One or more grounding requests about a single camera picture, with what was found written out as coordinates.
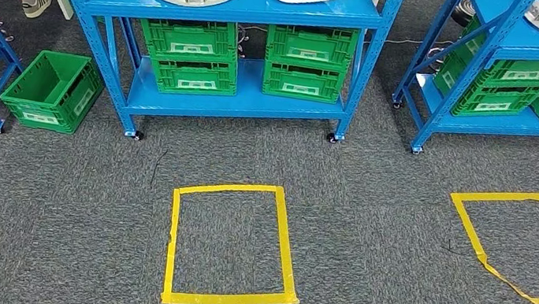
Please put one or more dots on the yellow floor tape square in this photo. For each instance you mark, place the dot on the yellow floor tape square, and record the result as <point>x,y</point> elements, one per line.
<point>470,226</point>
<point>172,242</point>

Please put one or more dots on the black rack caster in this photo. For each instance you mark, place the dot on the black rack caster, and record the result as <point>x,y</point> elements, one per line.
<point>416,151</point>
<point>397,105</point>
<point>331,138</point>
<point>138,136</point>

